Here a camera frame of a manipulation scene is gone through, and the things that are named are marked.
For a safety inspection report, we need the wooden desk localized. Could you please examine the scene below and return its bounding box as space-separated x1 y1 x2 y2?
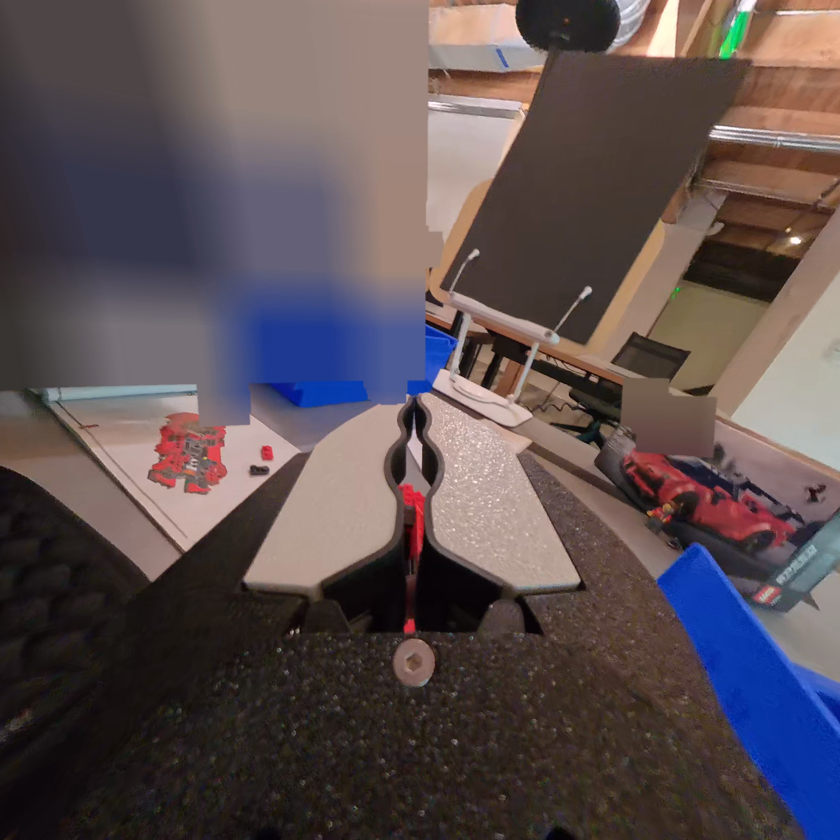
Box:
425 307 626 395

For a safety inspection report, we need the blue plastic storage bin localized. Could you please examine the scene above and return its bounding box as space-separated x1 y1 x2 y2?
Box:
656 543 840 840

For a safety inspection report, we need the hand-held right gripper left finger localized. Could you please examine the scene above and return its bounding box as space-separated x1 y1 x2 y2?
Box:
243 395 418 624

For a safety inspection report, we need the white book stand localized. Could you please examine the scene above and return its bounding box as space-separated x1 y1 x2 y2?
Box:
432 248 595 429

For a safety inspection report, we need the white work mat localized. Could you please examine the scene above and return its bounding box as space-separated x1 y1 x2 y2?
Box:
47 387 304 553

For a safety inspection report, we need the red toy brick piece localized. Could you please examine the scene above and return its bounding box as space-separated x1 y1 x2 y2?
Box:
397 483 431 635

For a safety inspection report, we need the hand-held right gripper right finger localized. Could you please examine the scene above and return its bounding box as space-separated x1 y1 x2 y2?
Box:
415 392 584 627

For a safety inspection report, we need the toy car box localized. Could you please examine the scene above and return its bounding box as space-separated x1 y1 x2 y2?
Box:
594 420 840 613

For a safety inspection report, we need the metal ceiling pipe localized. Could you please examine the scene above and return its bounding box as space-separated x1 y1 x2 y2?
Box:
707 125 840 156

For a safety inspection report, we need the black office chair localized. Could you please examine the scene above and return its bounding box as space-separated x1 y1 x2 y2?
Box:
567 331 692 450

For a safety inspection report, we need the red toy car assembly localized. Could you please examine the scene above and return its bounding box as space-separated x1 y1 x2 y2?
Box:
148 411 228 496

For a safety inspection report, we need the black round object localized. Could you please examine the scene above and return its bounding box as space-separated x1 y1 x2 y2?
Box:
515 0 622 55

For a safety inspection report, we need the tan board with black face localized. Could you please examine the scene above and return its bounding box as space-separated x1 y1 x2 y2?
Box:
430 49 754 352

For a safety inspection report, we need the pale blue strip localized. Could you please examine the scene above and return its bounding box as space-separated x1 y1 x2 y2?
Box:
26 385 199 403

